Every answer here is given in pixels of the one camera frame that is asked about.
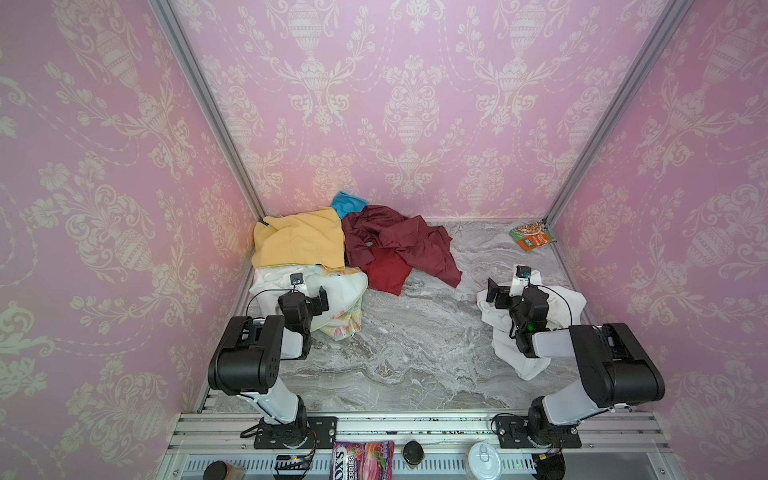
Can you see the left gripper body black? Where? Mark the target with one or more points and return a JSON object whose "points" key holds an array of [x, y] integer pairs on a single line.
{"points": [[316, 309]]}

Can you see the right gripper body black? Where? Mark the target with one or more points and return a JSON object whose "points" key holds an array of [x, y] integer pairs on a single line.
{"points": [[503, 297]]}

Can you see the white cloth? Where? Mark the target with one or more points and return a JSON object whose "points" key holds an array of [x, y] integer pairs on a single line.
{"points": [[565, 309]]}

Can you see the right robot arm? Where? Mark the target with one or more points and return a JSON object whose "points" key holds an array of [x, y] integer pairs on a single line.
{"points": [[534, 324]]}

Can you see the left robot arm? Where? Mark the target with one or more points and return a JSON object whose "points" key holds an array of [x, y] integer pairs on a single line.
{"points": [[246, 363]]}

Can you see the floral pastel cloth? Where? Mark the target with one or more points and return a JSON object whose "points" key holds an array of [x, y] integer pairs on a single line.
{"points": [[344, 288]]}

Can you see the yellow cloth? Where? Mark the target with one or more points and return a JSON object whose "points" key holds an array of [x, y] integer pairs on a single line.
{"points": [[310, 238]]}

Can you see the red cloth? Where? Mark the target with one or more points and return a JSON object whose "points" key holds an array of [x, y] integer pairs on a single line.
{"points": [[388, 271]]}

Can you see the maroon cloth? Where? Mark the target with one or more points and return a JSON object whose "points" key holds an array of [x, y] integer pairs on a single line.
{"points": [[425, 248]]}

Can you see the teal cloth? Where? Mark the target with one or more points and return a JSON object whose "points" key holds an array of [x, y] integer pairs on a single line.
{"points": [[344, 204]]}

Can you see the green orange snack packet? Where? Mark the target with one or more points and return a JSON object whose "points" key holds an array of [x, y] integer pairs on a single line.
{"points": [[532, 236]]}

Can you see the pink candy bag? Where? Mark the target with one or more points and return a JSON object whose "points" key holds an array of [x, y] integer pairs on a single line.
{"points": [[362, 461]]}

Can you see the white round lid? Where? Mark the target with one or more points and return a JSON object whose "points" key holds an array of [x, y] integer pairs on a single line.
{"points": [[483, 462]]}

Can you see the small black knob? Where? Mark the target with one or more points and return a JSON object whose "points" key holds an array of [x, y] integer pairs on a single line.
{"points": [[413, 454]]}

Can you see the brown jar black lid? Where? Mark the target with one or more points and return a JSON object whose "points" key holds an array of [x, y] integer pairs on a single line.
{"points": [[221, 470]]}

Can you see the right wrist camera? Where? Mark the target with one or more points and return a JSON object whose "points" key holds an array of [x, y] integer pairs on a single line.
{"points": [[521, 280]]}

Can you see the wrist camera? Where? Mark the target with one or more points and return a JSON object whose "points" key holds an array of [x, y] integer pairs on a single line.
{"points": [[297, 283], [521, 280]]}

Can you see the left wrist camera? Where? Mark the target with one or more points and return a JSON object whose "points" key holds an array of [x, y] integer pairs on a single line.
{"points": [[297, 283]]}

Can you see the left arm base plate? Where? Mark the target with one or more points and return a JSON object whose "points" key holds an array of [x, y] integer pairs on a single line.
{"points": [[314, 432]]}

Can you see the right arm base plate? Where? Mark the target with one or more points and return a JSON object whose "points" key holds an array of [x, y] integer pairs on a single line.
{"points": [[515, 432]]}

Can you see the aluminium front rail frame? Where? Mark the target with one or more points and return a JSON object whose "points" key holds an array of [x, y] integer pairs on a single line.
{"points": [[620, 445]]}

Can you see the right aluminium corner post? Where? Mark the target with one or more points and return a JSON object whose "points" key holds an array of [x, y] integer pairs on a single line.
{"points": [[660, 34]]}

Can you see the aluminium corner post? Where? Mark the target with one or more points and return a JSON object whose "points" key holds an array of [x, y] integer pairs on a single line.
{"points": [[194, 74], [660, 34]]}

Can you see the left aluminium corner post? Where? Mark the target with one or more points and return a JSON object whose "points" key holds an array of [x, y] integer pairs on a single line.
{"points": [[194, 74]]}

